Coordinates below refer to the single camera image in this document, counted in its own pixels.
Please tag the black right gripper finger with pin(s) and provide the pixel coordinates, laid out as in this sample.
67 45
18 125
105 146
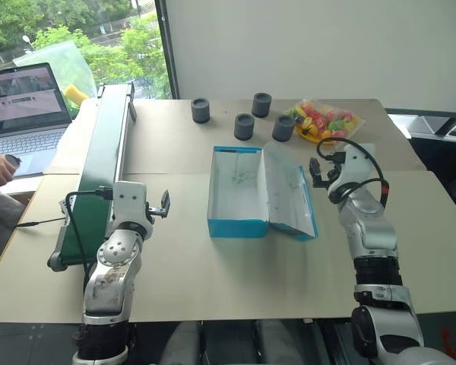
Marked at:
315 171

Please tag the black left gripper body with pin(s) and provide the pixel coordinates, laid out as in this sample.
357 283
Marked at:
154 211

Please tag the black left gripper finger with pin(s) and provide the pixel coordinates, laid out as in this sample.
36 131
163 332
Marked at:
165 203

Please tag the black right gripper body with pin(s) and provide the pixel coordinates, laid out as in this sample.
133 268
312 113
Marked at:
331 176

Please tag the small dark handheld device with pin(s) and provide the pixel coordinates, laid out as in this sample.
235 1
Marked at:
13 160

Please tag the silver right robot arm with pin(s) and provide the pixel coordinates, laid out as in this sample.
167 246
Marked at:
372 228

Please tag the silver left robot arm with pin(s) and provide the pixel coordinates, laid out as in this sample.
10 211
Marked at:
114 251

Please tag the blue white box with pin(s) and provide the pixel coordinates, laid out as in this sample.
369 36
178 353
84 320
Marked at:
237 190

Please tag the green conveyor belt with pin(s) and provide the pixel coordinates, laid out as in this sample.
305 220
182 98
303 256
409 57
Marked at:
99 152

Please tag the clear bag of toy fruit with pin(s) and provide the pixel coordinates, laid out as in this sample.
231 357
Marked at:
327 119

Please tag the dark grey cylinder cup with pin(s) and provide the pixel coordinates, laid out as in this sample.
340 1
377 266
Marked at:
284 128
244 126
200 110
261 104

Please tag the dark rounded shape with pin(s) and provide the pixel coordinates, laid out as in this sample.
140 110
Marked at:
182 344

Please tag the yellow sponge block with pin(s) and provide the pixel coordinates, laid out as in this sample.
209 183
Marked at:
75 93

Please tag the grey open laptop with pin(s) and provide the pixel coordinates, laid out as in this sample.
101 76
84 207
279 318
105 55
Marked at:
23 95

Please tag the green translucent plastic bag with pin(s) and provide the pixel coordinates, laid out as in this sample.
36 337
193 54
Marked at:
61 61

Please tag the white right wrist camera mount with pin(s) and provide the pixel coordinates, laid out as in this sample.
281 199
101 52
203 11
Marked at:
355 163

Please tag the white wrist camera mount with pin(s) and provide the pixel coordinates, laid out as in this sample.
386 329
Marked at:
129 197
355 163

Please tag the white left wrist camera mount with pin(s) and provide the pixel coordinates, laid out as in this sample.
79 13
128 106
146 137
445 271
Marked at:
129 197

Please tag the black window frame post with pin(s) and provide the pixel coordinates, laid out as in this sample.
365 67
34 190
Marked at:
167 49

